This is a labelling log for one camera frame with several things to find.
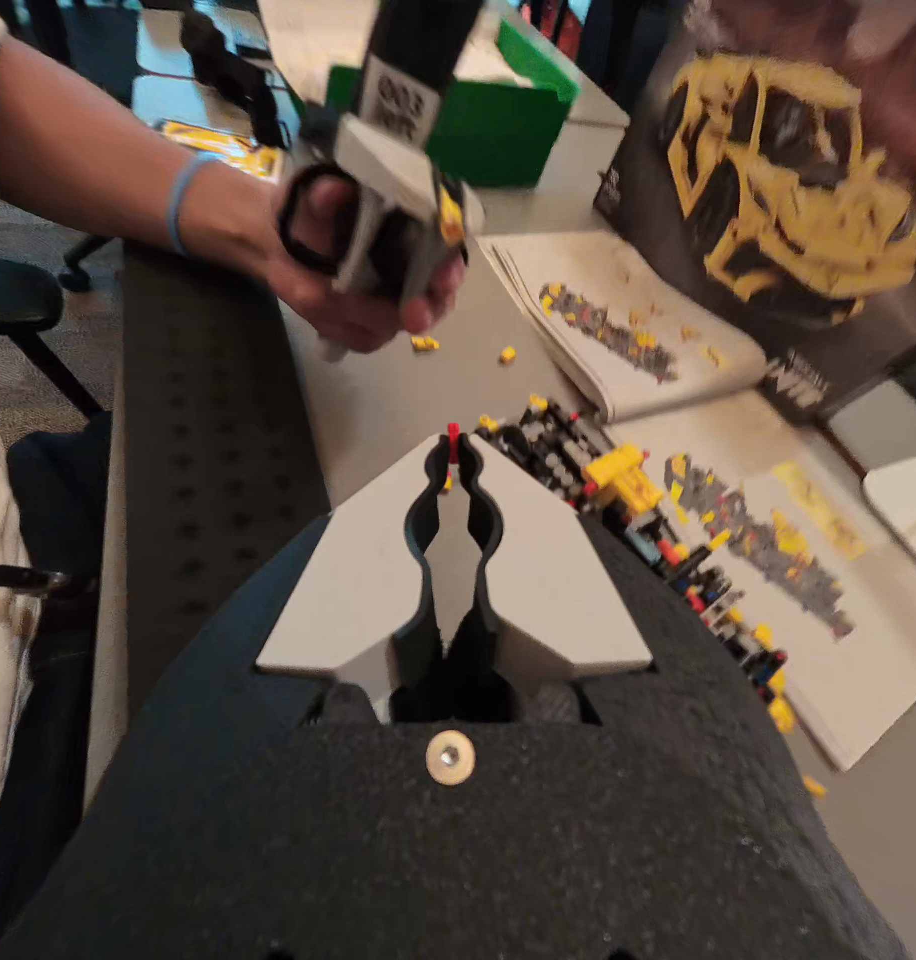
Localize black shoulder strap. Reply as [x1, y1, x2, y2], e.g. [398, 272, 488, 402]
[0, 561, 70, 599]

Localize lego instruction booklet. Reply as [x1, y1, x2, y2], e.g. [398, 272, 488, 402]
[475, 227, 916, 775]

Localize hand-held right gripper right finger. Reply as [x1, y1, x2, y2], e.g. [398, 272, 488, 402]
[458, 432, 654, 702]

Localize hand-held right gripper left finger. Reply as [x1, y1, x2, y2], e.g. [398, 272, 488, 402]
[255, 433, 451, 723]

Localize person's left hand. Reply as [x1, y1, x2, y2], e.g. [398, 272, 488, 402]
[218, 176, 471, 357]

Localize white paper stack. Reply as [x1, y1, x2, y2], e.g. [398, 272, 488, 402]
[257, 0, 535, 89]

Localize person's left forearm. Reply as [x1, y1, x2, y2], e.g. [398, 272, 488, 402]
[0, 33, 226, 260]

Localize black perforated mat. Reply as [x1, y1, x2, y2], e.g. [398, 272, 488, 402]
[119, 238, 333, 715]

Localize black lego set box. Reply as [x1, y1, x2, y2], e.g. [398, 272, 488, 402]
[591, 0, 916, 426]

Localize green storage bin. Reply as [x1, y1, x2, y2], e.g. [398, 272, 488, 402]
[325, 18, 584, 190]

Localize yellow black lego car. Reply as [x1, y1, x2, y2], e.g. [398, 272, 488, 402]
[475, 392, 798, 738]

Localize black strap buckle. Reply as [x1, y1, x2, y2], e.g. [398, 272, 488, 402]
[179, 6, 291, 149]

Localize yellow thin lego beam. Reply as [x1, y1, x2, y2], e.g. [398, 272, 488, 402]
[437, 183, 468, 249]

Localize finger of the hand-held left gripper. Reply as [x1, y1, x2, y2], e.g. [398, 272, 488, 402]
[355, 122, 486, 244]

